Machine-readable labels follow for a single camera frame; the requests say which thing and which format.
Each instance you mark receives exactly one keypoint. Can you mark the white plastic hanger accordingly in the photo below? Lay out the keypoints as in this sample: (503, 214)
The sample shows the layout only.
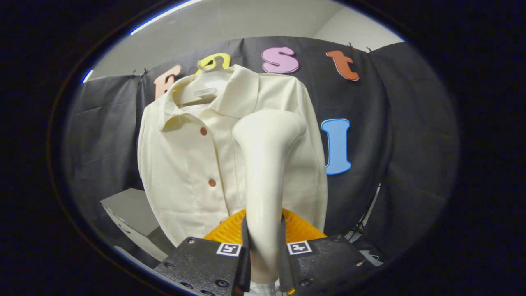
(203, 86)

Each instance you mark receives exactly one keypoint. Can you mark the grey drawer cabinet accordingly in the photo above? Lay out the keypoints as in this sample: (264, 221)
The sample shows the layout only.
(127, 209)

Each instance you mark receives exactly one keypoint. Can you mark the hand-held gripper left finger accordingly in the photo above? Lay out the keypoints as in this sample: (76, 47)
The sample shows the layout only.
(205, 263)

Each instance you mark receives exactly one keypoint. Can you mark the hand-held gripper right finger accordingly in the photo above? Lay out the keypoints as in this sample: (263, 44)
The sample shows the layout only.
(324, 263)

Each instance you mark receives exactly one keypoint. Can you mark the cream button-up shirt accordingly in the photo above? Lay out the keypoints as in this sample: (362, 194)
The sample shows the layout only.
(181, 164)

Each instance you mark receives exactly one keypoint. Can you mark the black backdrop cloth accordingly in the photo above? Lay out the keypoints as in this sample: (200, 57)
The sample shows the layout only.
(411, 144)

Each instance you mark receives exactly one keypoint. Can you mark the white garment steamer head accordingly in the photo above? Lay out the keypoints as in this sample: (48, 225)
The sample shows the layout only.
(265, 172)

